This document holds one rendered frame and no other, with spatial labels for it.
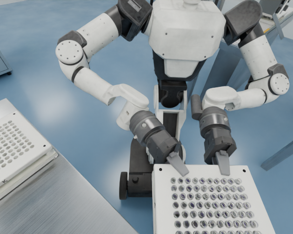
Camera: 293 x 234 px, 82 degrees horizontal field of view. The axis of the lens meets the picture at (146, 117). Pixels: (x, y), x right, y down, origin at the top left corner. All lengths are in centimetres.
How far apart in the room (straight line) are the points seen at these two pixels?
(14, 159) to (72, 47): 39
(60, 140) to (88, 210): 128
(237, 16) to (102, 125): 148
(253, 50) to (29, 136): 87
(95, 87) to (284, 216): 170
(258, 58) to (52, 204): 87
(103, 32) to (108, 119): 132
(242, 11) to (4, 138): 94
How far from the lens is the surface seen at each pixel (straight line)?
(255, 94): 72
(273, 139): 225
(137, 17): 68
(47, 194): 67
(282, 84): 77
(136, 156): 141
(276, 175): 200
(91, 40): 63
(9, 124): 79
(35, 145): 68
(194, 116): 58
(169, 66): 73
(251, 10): 79
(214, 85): 186
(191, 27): 66
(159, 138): 44
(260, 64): 78
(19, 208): 69
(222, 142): 46
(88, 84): 56
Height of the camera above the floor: 143
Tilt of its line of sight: 50 degrees down
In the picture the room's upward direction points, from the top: 5 degrees clockwise
